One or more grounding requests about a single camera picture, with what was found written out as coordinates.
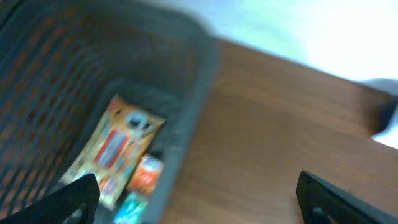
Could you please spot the grey plastic mesh basket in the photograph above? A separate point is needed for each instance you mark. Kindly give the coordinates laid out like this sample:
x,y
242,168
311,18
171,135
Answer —
x,y
62,62

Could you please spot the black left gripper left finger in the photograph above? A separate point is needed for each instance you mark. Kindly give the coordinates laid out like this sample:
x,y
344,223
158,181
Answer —
x,y
82,194

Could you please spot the beige wet wipes pack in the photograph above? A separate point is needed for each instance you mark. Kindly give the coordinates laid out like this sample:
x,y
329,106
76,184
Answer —
x,y
116,146

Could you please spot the small orange packet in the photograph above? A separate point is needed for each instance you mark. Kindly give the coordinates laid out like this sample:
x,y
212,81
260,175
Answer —
x,y
146,175

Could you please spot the small green tissue pack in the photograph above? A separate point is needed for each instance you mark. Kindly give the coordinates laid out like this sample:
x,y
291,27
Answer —
x,y
131,210

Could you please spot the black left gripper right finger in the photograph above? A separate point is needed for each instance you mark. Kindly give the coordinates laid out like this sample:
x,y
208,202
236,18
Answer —
x,y
323,202

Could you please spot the white barcode scanner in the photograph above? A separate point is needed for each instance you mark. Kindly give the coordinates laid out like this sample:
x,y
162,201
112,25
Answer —
x,y
386,132

